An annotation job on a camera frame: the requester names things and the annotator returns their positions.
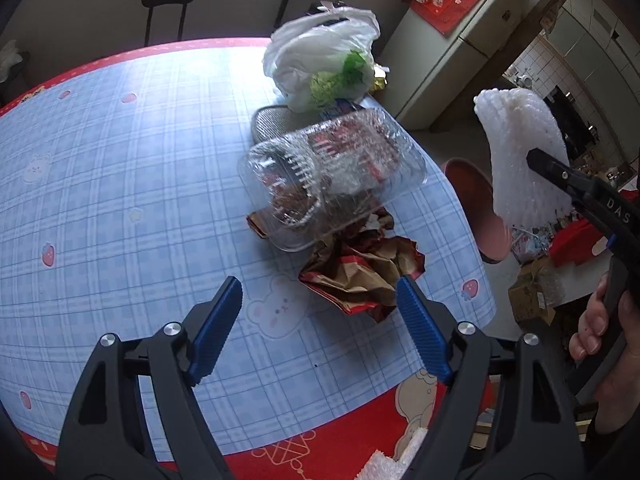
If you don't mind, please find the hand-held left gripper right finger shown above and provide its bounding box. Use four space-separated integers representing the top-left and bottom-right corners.
396 275 588 480

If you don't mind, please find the white foam net sleeve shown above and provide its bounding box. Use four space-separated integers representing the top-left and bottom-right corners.
473 87 574 229

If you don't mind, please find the blue white packet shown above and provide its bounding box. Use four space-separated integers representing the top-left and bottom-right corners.
320 98 362 117

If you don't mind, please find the blue plaid printed tablecloth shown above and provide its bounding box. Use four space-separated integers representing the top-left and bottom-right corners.
0 37 497 480

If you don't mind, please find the white plastic bag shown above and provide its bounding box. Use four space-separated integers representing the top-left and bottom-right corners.
263 7 381 112

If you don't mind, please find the green leafy vegetable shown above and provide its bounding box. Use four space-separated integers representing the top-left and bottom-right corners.
309 50 372 107

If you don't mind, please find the grey round mesh pad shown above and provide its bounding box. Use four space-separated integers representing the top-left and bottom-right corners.
251 105 302 144

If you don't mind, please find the brown red paper wrapper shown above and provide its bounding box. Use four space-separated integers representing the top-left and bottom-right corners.
246 207 426 323

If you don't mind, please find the clear plastic clamshell container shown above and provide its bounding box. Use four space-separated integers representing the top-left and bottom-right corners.
238 107 428 252

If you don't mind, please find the person's right hand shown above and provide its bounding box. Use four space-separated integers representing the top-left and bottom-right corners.
569 274 640 440

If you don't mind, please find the white refrigerator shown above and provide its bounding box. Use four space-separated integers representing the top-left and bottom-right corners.
382 0 524 131

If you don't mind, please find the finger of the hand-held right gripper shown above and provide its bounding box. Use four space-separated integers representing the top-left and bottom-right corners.
526 148 583 201

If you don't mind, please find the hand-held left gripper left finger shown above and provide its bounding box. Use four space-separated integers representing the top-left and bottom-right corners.
56 276 244 480

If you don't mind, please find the brown cardboard box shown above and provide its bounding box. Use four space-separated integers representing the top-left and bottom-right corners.
509 260 558 326

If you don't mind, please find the pink plastic bin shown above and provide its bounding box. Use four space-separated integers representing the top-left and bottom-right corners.
444 157 514 265

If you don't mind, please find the person's right forearm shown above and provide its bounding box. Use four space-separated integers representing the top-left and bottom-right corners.
584 412 640 480

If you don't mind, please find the white foam sheet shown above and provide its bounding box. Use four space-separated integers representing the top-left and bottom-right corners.
357 427 432 480

